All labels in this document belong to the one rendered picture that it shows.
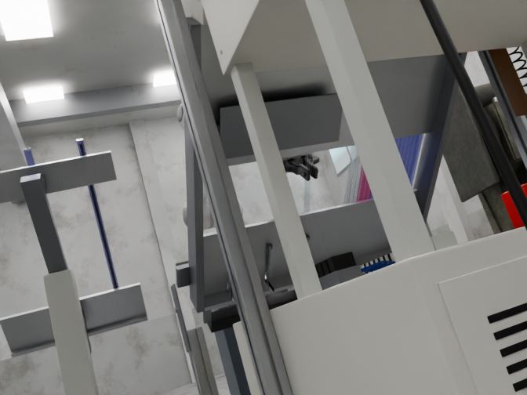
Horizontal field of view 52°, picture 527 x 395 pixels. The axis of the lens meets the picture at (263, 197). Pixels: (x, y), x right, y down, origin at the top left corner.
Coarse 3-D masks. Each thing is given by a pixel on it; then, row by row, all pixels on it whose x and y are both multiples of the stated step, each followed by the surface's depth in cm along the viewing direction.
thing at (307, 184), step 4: (308, 156) 133; (308, 160) 133; (308, 164) 134; (308, 168) 134; (304, 180) 137; (304, 184) 138; (308, 184) 137; (304, 188) 138; (308, 188) 138; (304, 192) 139; (308, 192) 139; (304, 196) 140; (308, 196) 139; (304, 200) 140; (308, 200) 140; (304, 204) 141; (308, 204) 141; (304, 208) 142; (308, 208) 142
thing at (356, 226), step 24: (312, 216) 141; (336, 216) 145; (360, 216) 149; (216, 240) 131; (264, 240) 138; (312, 240) 146; (336, 240) 150; (360, 240) 154; (384, 240) 158; (216, 264) 135; (264, 264) 142; (216, 288) 139
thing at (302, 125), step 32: (384, 64) 127; (416, 64) 131; (224, 96) 113; (288, 96) 120; (320, 96) 119; (384, 96) 132; (416, 96) 136; (224, 128) 113; (288, 128) 119; (320, 128) 123; (416, 128) 141
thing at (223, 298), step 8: (360, 256) 157; (368, 256) 157; (376, 256) 157; (360, 264) 154; (272, 280) 146; (280, 280) 146; (288, 280) 146; (264, 288) 143; (272, 288) 144; (280, 288) 144; (208, 296) 139; (216, 296) 139; (224, 296) 139; (232, 296) 141; (208, 304) 136; (216, 304) 137; (224, 304) 138
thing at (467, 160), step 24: (456, 96) 566; (480, 96) 603; (456, 120) 579; (504, 120) 550; (456, 144) 592; (480, 144) 546; (504, 144) 552; (456, 168) 605; (480, 168) 557; (480, 192) 572; (504, 192) 577; (504, 216) 586
